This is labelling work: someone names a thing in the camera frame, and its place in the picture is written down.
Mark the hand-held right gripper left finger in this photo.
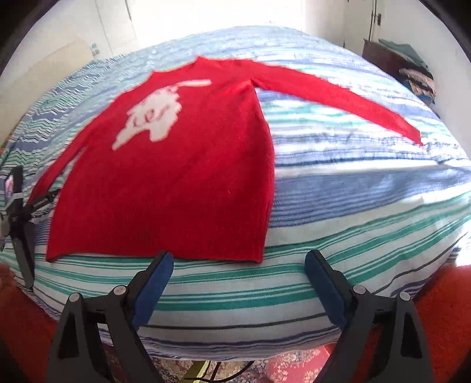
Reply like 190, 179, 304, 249
47, 250, 175, 383

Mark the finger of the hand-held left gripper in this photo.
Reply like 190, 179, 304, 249
24, 189, 61, 218

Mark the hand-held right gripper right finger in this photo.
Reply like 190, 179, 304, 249
305, 249, 434, 383

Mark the red sweater with white animal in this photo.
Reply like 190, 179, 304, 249
26, 56, 424, 264

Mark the pile of mixed clothes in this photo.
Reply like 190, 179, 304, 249
399, 68, 437, 105

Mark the black phone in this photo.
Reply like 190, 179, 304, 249
3, 166, 23, 211

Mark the orange fleece cloth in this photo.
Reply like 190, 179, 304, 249
0, 254, 471, 383

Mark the red patterned rug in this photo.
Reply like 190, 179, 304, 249
147, 344, 343, 383

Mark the yellow green stick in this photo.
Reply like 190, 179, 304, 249
184, 361, 207, 380

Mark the striped blue green bed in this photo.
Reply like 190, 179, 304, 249
0, 25, 471, 361

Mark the beige headboard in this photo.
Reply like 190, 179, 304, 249
0, 39, 96, 141

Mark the dark brown nightstand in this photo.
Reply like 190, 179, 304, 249
361, 39, 402, 74

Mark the teal folded cloth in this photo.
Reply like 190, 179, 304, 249
378, 39, 431, 72

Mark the white door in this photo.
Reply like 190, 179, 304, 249
342, 0, 383, 52

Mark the black cable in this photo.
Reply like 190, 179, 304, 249
188, 361, 258, 383

